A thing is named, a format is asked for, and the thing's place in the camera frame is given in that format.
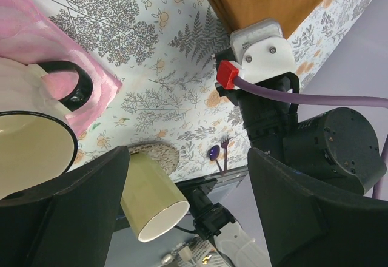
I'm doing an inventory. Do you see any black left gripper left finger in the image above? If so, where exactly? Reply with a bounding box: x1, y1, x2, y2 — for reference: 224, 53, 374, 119
1, 146, 130, 266

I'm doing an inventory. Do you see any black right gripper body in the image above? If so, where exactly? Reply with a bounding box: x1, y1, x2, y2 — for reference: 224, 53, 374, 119
215, 51, 300, 158

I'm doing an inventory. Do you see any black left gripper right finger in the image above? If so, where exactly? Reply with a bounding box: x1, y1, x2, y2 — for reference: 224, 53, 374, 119
248, 148, 387, 266

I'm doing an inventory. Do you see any purple fork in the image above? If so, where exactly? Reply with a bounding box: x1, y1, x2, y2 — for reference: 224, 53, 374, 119
220, 137, 232, 176

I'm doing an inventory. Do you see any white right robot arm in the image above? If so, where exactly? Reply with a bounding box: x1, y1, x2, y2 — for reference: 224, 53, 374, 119
190, 73, 387, 266

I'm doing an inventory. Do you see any purple spoon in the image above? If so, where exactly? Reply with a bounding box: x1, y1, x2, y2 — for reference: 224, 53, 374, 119
208, 145, 224, 176

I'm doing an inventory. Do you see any pale green teacup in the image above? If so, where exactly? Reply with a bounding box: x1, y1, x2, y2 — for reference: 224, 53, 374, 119
121, 153, 190, 243

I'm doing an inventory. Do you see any woven round saucer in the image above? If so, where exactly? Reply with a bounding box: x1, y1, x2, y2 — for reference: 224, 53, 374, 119
126, 142, 180, 184

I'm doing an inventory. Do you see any floral patterned tablecloth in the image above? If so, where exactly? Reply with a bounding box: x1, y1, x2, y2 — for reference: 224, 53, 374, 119
24, 0, 388, 183

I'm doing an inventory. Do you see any pink floral placemat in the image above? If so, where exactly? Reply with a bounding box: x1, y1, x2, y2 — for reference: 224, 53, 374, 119
1, 0, 122, 135

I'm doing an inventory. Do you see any cream mug black handle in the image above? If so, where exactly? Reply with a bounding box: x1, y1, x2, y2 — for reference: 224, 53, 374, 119
1, 58, 93, 198

